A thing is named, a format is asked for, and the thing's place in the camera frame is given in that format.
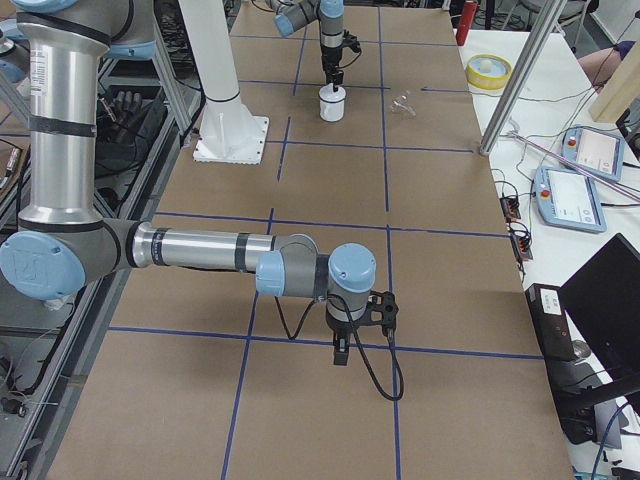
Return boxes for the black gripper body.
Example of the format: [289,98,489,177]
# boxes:
[321,45,342,73]
[330,319,352,347]

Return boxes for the white cup lid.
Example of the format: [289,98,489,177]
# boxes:
[319,83,346,103]

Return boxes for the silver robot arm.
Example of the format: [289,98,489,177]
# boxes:
[251,0,347,92]
[1,1,376,365]

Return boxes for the white enamel cup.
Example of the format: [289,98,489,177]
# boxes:
[319,98,346,122]

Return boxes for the clear plastic funnel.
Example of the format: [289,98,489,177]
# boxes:
[390,90,416,118]

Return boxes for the red cylinder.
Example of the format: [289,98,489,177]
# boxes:
[456,0,478,46]

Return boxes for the yellow tape roll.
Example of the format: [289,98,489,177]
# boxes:
[465,54,512,91]

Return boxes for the orange black adapter lower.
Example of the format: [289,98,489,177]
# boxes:
[510,231,533,261]

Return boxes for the orange black adapter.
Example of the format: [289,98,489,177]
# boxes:
[499,195,521,222]
[510,231,533,261]

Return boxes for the black computer box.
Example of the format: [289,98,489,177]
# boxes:
[526,283,622,449]

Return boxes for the orange black adapter upper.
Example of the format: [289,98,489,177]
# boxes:
[499,195,521,222]

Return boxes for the near teach pendant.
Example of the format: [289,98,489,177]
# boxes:
[534,166,607,233]

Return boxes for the teach pendant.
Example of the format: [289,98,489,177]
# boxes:
[562,126,624,182]
[534,166,607,233]

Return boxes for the black laptop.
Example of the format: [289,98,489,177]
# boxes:
[560,233,639,378]

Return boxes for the far teach pendant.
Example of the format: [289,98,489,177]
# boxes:
[562,126,624,182]

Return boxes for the wooden beam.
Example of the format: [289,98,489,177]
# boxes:
[579,42,639,123]

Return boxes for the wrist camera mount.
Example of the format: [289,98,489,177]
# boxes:
[359,291,399,340]
[341,30,362,54]

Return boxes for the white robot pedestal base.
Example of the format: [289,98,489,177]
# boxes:
[179,0,269,165]

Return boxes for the aluminium frame post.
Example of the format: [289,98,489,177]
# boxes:
[479,0,567,156]

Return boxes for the blue cable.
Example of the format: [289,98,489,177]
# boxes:
[589,399,632,476]

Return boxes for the aluminium side rail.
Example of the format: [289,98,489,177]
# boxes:
[1,90,184,479]

